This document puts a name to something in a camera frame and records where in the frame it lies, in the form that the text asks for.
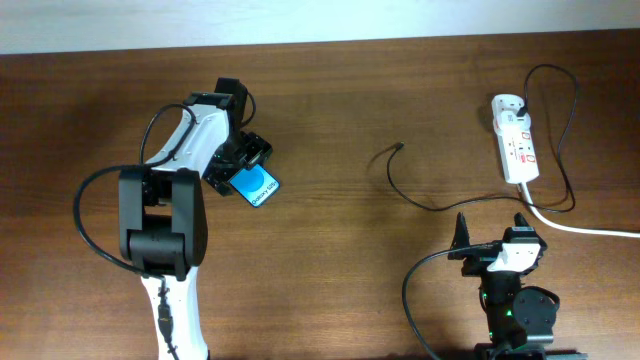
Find white power strip cord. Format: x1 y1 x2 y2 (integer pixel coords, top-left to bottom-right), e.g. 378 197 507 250
517 182 640 239

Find blue screen Galaxy smartphone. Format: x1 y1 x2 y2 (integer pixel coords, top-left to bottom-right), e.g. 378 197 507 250
230 165 280 208

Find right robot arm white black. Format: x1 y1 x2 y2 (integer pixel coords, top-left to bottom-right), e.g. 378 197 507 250
448 213 588 360

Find black USB charging cable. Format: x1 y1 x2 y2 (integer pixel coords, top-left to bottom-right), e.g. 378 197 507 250
386 63 579 214

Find white USB charger plug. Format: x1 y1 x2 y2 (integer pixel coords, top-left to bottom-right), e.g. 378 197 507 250
493 110 531 136

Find white power strip red switches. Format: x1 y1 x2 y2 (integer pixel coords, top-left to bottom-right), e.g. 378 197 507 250
491 94 539 184

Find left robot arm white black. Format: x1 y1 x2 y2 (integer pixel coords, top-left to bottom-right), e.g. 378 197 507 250
118 78 280 359

